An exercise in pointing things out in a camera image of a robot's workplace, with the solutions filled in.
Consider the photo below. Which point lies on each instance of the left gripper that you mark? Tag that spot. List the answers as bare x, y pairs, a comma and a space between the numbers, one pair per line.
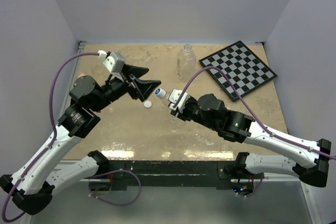
143, 88

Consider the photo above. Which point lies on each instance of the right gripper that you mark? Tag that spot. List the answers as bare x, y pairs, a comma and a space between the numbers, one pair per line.
182, 115

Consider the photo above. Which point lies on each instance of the blue bottle cap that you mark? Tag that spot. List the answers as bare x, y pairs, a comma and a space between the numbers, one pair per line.
160, 93

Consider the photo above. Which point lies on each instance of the small clear plastic bottle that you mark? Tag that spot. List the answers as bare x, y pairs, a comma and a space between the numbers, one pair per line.
165, 100

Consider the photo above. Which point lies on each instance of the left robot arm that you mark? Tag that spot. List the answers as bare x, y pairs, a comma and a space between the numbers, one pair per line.
33, 186

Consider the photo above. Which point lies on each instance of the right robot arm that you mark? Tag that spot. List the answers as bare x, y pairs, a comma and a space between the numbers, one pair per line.
305, 159

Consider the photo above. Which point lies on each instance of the white bottle cap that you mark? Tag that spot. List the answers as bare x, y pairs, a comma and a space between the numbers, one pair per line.
147, 104

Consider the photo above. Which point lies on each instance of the large clear plastic bottle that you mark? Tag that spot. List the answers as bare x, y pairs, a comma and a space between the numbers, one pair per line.
186, 61

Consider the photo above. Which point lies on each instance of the black white chessboard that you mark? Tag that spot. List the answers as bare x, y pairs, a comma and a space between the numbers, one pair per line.
245, 70

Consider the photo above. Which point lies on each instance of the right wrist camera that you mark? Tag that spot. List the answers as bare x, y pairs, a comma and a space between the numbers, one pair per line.
178, 100

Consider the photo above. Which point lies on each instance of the black front table rail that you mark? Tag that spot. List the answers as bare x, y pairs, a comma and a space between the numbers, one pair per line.
215, 174

